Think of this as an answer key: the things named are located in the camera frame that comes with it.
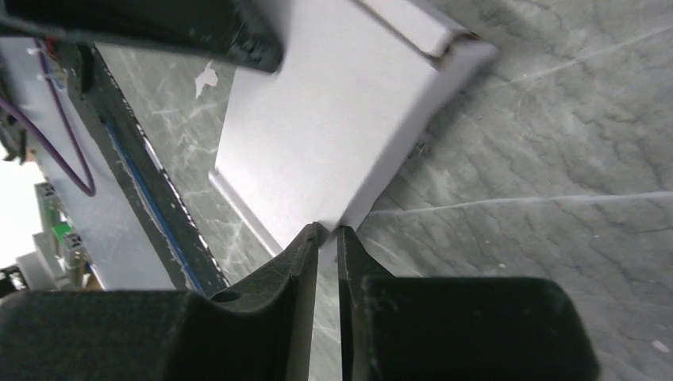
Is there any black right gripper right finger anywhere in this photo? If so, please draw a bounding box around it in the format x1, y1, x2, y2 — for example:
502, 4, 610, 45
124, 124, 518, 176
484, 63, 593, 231
336, 226, 601, 380

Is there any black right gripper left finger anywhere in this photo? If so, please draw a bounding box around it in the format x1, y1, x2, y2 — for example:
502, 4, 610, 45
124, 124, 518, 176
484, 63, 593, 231
1, 223, 320, 380

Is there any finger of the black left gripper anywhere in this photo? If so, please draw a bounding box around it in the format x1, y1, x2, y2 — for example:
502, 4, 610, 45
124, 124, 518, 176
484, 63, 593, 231
1, 0, 283, 73

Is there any white cardboard box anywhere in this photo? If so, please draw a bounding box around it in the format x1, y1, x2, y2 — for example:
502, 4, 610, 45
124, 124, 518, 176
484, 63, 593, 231
210, 1, 498, 259

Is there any black mounting base rail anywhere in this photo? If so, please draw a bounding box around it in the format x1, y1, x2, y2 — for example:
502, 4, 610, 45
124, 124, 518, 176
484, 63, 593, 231
56, 43, 229, 297

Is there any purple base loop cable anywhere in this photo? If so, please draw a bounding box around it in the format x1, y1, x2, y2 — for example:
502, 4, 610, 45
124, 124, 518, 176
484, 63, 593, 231
0, 39, 98, 198

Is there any aluminium frame rail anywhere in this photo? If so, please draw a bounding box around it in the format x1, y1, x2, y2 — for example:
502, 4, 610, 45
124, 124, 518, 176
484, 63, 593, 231
16, 182, 102, 291

